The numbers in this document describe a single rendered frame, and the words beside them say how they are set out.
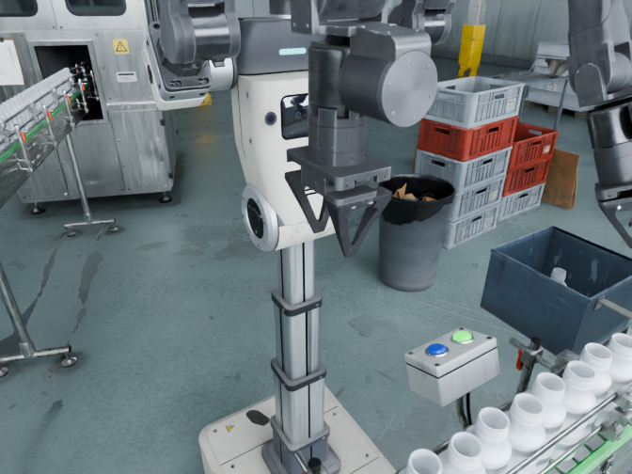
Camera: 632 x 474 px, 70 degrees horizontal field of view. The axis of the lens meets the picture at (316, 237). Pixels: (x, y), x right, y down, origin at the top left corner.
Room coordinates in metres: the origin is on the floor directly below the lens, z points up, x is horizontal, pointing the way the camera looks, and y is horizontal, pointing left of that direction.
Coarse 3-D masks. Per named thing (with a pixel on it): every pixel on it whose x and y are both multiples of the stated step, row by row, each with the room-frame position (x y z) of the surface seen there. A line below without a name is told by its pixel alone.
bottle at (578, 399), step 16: (576, 368) 0.49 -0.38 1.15; (592, 368) 0.48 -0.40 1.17; (576, 384) 0.46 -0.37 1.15; (592, 384) 0.47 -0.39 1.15; (576, 400) 0.46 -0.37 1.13; (592, 400) 0.46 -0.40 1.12; (576, 416) 0.45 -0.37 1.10; (560, 432) 0.45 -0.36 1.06; (576, 432) 0.45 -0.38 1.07; (560, 448) 0.45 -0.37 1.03
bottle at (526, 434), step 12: (516, 396) 0.43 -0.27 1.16; (528, 396) 0.43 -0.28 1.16; (516, 408) 0.41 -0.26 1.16; (528, 408) 0.43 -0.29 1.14; (540, 408) 0.42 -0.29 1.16; (516, 420) 0.41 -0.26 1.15; (528, 420) 0.40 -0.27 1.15; (540, 420) 0.40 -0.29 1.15; (516, 432) 0.40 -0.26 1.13; (528, 432) 0.40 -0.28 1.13; (540, 432) 0.40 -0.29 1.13; (516, 444) 0.39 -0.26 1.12; (528, 444) 0.39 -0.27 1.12; (540, 444) 0.39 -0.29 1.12; (516, 456) 0.39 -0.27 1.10; (528, 468) 0.39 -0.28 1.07
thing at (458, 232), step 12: (468, 216) 2.96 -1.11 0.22; (480, 216) 3.33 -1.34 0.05; (492, 216) 3.17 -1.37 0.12; (456, 228) 2.90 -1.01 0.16; (468, 228) 3.00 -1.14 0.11; (480, 228) 3.08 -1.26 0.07; (492, 228) 3.18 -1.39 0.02; (444, 240) 2.89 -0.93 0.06; (456, 240) 2.92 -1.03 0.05; (468, 240) 3.00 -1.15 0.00
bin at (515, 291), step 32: (512, 256) 1.26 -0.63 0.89; (544, 256) 1.36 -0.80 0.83; (576, 256) 1.28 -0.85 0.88; (608, 256) 1.20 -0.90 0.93; (512, 288) 1.13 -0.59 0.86; (544, 288) 1.05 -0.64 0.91; (576, 288) 1.25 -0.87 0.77; (608, 288) 0.99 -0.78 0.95; (512, 320) 1.11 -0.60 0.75; (544, 320) 1.03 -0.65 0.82; (576, 320) 0.96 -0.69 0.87; (608, 320) 1.03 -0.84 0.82; (576, 352) 0.96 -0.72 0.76
